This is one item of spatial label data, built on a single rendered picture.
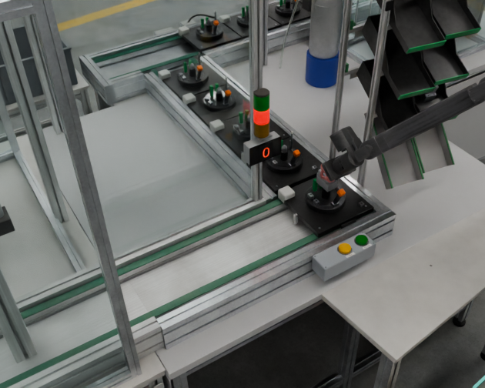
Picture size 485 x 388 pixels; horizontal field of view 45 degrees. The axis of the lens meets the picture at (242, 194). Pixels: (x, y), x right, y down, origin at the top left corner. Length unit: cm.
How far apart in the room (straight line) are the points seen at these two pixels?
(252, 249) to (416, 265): 56
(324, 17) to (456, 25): 86
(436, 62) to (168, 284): 114
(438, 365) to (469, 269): 88
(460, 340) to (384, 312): 113
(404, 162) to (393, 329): 62
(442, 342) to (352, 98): 121
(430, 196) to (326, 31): 91
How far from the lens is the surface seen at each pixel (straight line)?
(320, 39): 280
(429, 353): 295
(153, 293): 190
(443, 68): 211
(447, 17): 204
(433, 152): 228
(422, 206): 231
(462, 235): 224
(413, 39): 191
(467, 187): 244
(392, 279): 203
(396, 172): 218
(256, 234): 204
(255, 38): 174
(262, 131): 187
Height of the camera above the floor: 237
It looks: 42 degrees down
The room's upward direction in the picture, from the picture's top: 2 degrees counter-clockwise
